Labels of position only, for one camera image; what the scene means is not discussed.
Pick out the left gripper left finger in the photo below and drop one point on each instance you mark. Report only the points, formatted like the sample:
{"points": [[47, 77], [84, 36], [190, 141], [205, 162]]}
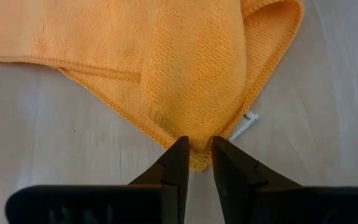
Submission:
{"points": [[104, 205]]}

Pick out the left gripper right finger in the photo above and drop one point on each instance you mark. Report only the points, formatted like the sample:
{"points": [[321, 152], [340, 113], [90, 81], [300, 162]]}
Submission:
{"points": [[291, 205]]}

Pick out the orange microfiber towel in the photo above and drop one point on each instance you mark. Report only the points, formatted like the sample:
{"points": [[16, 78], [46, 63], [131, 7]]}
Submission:
{"points": [[182, 62]]}

